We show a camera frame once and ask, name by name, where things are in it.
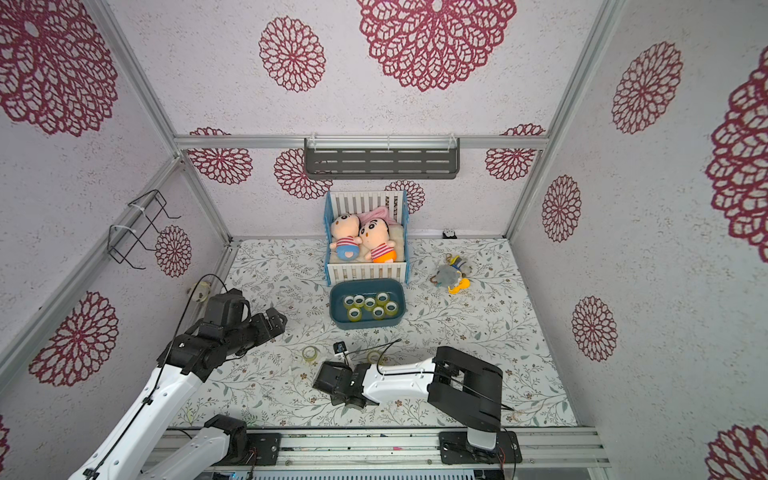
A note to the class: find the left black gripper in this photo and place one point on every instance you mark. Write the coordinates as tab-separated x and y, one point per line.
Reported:
265	332

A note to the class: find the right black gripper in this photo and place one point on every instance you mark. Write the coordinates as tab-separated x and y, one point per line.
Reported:
330	376

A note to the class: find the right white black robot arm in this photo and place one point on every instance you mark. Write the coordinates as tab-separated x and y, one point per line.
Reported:
461	386

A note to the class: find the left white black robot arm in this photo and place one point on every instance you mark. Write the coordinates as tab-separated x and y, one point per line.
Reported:
228	329

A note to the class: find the teal plastic storage box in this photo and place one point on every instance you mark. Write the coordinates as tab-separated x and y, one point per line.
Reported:
367	288

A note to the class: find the small yellow white plush ball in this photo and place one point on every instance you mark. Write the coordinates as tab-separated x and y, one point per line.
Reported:
200	292

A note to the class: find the plush doll blue shorts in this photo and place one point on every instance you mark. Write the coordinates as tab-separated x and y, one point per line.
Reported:
345	240

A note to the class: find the plush doll orange shorts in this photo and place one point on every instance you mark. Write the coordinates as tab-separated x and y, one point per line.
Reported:
375	238

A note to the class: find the pink pillow in crib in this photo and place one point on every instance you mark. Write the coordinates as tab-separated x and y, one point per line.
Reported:
379	213

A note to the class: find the white blue toy crib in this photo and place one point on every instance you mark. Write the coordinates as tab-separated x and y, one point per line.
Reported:
339	203

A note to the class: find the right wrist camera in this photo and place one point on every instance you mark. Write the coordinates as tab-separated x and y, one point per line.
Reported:
340	349

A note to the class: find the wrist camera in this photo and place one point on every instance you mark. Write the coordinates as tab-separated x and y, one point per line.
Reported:
227	310
340	349

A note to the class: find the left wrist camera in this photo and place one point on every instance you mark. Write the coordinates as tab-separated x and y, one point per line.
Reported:
227	310

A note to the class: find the grey plush keychain toy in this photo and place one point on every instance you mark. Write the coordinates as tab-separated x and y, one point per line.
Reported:
453	274

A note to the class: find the black wire wall rack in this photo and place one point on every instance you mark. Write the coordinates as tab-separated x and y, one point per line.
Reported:
122	239

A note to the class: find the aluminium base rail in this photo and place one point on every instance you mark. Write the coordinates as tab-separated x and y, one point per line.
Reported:
419	449

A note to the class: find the grey wall shelf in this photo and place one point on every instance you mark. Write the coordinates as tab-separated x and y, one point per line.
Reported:
388	160

